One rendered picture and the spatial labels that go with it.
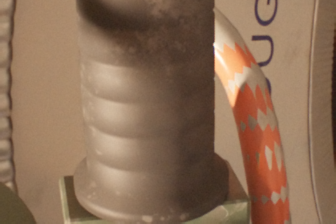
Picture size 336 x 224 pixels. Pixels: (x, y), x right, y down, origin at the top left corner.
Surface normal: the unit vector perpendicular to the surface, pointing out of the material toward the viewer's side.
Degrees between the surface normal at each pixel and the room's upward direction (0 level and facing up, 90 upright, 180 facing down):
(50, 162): 90
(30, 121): 90
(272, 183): 70
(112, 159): 29
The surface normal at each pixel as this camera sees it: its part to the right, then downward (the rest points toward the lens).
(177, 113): 0.41, 0.35
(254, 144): -0.35, -0.06
